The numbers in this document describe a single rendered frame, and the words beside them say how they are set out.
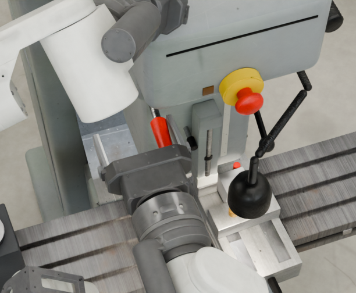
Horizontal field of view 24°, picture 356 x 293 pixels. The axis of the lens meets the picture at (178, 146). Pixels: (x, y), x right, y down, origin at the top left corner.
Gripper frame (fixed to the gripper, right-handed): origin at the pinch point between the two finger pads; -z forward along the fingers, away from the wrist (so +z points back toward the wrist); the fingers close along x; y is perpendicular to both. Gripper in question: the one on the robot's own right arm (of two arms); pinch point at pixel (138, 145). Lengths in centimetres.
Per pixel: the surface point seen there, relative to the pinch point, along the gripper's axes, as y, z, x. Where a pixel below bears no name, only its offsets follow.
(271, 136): 11.5, -2.3, -22.1
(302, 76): 11.3, -11.8, -31.2
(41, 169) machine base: 150, -98, 10
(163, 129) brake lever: -1.0, -0.8, -3.8
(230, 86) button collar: -7.9, 0.1, -13.1
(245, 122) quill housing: 25.8, -15.2, -23.7
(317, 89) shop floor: 169, -113, -103
